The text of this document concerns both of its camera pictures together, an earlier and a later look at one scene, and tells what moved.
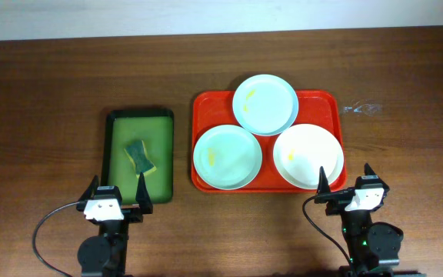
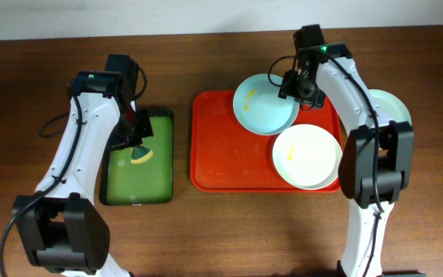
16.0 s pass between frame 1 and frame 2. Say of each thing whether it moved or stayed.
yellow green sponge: moved
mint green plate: moved
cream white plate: stayed
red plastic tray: stayed
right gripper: moved
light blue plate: stayed
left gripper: moved
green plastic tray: stayed
